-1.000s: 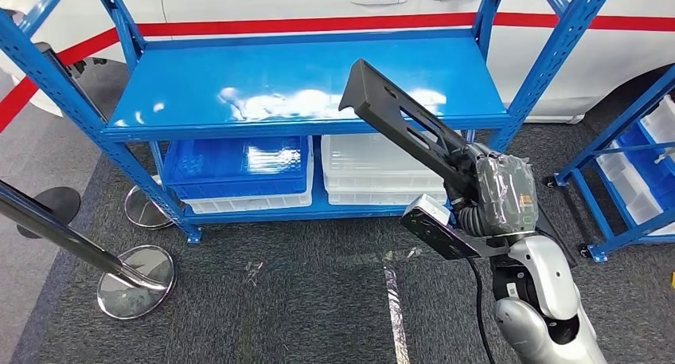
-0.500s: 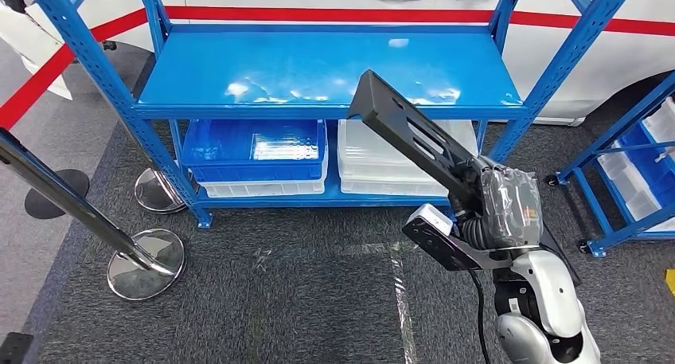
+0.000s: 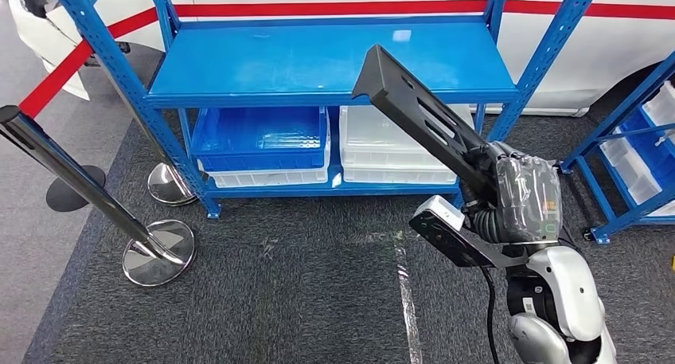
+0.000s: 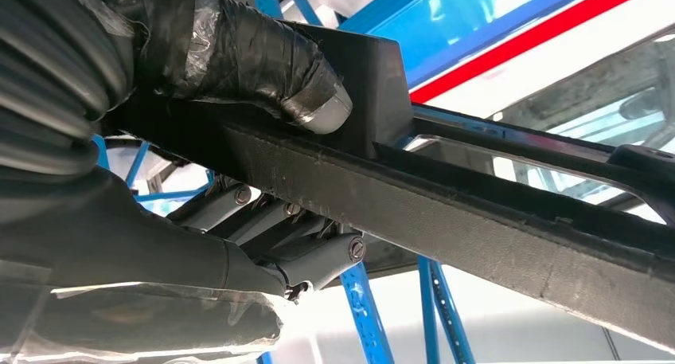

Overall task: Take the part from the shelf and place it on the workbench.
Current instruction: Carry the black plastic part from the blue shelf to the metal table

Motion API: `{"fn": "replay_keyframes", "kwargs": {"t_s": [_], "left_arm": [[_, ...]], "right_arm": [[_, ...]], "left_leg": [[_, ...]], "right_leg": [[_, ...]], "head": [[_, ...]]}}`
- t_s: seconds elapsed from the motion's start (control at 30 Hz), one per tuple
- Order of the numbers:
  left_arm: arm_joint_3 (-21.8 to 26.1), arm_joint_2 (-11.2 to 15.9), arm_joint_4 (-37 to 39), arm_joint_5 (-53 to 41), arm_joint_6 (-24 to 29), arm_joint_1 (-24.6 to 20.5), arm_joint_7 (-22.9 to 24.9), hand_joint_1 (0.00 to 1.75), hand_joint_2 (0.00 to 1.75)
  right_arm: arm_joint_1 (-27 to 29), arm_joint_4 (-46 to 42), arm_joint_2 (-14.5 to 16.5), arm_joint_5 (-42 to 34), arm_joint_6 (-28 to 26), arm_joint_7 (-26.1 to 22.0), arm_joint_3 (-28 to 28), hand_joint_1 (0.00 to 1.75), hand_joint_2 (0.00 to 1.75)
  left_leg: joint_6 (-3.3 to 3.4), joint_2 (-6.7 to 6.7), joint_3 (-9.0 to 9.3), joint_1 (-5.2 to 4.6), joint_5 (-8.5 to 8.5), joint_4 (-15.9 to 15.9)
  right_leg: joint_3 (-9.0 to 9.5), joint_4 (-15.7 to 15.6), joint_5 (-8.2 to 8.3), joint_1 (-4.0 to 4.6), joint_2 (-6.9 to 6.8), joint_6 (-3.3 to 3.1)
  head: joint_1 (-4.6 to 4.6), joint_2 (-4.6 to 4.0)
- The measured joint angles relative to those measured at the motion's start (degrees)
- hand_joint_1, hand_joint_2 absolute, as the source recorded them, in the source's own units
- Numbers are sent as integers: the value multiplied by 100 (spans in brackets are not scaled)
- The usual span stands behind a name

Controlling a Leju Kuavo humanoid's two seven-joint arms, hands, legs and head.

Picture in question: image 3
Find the clear floor tape strip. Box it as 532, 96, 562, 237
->
342, 230, 426, 364

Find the white car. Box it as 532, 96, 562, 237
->
7, 0, 675, 117

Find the chrome stanchion post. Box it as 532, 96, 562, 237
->
103, 55, 201, 208
0, 105, 196, 288

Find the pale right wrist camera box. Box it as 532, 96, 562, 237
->
415, 195, 466, 232

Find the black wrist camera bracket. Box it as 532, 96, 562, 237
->
408, 213, 531, 271

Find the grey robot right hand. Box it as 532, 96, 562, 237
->
458, 139, 563, 245

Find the red barrier belt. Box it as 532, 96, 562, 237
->
174, 0, 675, 22
18, 6, 160, 119

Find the clear plastic storage bin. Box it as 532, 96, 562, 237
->
640, 80, 675, 141
599, 135, 663, 205

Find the blue plastic bin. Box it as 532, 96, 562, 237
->
617, 108, 675, 194
190, 106, 329, 173

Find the white plastic bin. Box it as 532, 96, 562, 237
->
342, 163, 458, 186
197, 139, 332, 189
338, 104, 476, 168

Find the blue wheeled storage rack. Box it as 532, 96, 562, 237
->
559, 50, 675, 245

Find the blue metal shelf rack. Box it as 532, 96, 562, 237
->
47, 0, 605, 220

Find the black plastic plate bracket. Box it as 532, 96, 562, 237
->
351, 44, 499, 205

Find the black-base stanchion post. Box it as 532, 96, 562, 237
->
45, 164, 107, 213

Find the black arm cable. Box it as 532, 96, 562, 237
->
476, 264, 503, 364

